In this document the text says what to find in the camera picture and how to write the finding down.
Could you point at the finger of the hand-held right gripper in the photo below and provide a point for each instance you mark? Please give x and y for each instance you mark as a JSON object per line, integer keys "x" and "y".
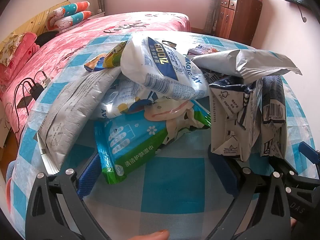
{"x": 287, "y": 168}
{"x": 308, "y": 151}

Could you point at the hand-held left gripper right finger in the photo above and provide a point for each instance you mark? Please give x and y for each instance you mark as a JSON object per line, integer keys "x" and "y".
{"x": 221, "y": 171}

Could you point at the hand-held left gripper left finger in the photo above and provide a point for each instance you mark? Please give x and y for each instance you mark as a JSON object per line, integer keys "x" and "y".
{"x": 88, "y": 177}

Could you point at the crushed white milk carton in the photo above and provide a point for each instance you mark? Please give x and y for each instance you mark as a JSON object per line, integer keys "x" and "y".
{"x": 230, "y": 122}

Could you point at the green blue wet wipes packet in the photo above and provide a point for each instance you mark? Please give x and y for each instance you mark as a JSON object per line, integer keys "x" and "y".
{"x": 130, "y": 150}

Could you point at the crushed barcode milk carton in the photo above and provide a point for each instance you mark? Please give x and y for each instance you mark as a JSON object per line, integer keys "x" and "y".
{"x": 272, "y": 110}

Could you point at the orange blue small packet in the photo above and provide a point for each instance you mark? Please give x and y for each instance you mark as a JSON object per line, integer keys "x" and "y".
{"x": 95, "y": 63}

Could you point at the white blue milk pouch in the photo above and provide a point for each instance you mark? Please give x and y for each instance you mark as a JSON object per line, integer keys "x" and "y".
{"x": 160, "y": 67}
{"x": 117, "y": 102}

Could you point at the yellow green oatmeal bag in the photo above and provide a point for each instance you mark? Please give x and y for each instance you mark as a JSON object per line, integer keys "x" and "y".
{"x": 116, "y": 55}

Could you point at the person's left hand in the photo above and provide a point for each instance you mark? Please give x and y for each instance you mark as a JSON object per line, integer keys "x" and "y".
{"x": 153, "y": 235}

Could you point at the blue checkered tablecloth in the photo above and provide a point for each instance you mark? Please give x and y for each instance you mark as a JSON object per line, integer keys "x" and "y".
{"x": 172, "y": 180}

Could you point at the grey printed package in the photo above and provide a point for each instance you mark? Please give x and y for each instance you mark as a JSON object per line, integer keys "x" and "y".
{"x": 67, "y": 112}

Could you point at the blue stool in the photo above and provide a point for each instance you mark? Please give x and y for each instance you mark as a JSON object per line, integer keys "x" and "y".
{"x": 10, "y": 171}

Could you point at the black phone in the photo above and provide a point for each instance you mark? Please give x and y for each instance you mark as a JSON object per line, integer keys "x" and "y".
{"x": 23, "y": 102}

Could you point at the black charger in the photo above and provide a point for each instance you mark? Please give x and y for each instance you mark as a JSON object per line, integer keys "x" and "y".
{"x": 35, "y": 90}

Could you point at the grey mailer bag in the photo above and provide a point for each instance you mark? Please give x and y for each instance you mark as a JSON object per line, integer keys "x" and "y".
{"x": 245, "y": 62}

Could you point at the purple snack packet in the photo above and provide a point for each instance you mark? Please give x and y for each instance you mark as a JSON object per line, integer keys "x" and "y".
{"x": 200, "y": 50}

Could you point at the small dark snack packet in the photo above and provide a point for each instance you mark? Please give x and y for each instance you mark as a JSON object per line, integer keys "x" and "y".
{"x": 170, "y": 44}

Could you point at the pink pillows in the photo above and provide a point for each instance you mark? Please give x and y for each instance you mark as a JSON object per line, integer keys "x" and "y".
{"x": 23, "y": 53}

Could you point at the pink bed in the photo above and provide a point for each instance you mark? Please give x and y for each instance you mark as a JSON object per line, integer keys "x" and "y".
{"x": 87, "y": 37}

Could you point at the black cloth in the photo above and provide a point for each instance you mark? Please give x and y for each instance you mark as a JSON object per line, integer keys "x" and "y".
{"x": 46, "y": 38}

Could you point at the floral pillow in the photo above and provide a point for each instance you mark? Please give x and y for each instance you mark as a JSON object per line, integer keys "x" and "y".
{"x": 11, "y": 45}

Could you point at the brown wooden cabinet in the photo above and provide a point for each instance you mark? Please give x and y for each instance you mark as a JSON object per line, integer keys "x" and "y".
{"x": 235, "y": 17}

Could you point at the cartoon printed pillow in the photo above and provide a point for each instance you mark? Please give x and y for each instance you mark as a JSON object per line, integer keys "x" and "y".
{"x": 72, "y": 20}
{"x": 72, "y": 8}

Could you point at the yellow headboard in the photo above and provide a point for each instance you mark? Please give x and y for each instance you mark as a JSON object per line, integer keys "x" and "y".
{"x": 37, "y": 17}

